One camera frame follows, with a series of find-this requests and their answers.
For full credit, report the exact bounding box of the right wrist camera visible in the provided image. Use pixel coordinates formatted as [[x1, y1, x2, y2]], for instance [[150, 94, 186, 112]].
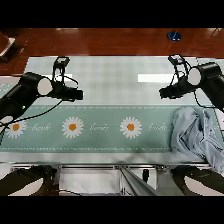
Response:
[[167, 53, 190, 80]]

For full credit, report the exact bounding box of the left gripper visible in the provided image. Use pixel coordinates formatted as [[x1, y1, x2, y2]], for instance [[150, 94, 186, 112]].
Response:
[[49, 80, 85, 102]]

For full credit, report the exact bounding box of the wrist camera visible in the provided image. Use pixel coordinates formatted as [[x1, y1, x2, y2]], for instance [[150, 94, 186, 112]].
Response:
[[167, 53, 190, 80], [52, 55, 71, 83]]

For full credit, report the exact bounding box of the blue round disc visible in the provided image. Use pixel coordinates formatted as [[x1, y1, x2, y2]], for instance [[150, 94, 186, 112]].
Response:
[[166, 30, 182, 42]]

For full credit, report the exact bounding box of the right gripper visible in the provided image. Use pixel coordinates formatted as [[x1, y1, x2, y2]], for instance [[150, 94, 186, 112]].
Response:
[[158, 77, 197, 101]]

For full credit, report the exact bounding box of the black cable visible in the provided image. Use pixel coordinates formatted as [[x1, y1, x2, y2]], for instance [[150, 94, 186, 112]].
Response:
[[0, 98, 65, 128], [192, 89, 216, 110]]

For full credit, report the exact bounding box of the light blue shirt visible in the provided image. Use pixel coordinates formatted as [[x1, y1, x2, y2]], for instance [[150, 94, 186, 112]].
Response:
[[170, 106, 224, 177]]

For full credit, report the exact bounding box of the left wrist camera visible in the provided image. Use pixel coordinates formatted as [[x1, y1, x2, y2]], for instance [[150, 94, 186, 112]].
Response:
[[52, 55, 71, 83]]

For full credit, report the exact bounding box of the silver frame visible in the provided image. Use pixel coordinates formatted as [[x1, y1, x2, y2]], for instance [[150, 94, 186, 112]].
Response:
[[0, 161, 224, 197]]

